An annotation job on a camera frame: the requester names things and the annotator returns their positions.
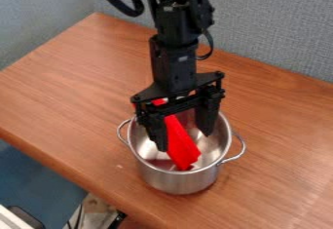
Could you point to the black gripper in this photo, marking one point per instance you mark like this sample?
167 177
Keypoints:
179 89

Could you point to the red rectangular block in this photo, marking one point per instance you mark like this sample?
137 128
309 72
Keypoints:
181 149

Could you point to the stainless steel pot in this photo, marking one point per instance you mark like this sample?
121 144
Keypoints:
220 148

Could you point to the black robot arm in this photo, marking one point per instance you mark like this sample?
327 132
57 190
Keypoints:
181 21

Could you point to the white object at corner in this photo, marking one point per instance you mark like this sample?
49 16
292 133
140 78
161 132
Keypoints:
9 221

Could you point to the black table leg frame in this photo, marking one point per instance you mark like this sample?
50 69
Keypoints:
95 220

